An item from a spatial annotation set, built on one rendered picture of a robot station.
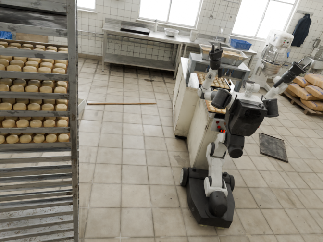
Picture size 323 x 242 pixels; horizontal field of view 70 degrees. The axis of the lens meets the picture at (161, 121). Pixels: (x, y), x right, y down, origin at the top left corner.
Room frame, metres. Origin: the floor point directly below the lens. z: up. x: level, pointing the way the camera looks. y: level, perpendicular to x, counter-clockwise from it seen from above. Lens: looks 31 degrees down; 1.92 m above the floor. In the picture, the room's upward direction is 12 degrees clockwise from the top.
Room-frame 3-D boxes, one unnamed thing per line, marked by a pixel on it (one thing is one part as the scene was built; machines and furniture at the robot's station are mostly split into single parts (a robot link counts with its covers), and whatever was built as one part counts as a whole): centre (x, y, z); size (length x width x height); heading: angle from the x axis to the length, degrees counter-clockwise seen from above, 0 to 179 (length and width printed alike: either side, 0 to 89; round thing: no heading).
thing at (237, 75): (2.94, -0.55, 1.01); 0.72 x 0.33 x 0.34; 95
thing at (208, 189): (1.69, -0.66, 0.28); 0.21 x 0.20 x 0.13; 5
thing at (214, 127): (2.07, -0.63, 0.77); 0.24 x 0.04 x 0.14; 95
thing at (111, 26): (5.43, -0.06, 0.61); 3.40 x 0.70 x 1.22; 104
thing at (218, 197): (1.72, -0.66, 0.19); 0.64 x 0.52 x 0.33; 5
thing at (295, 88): (5.23, -3.06, 0.32); 0.72 x 0.42 x 0.17; 18
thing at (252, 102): (1.76, -0.65, 1.10); 0.34 x 0.30 x 0.36; 95
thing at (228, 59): (2.94, -0.55, 1.25); 0.56 x 0.29 x 0.14; 95
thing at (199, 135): (2.43, -0.60, 0.45); 0.70 x 0.34 x 0.90; 5
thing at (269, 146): (3.11, -1.79, 0.02); 0.60 x 0.40 x 0.03; 167
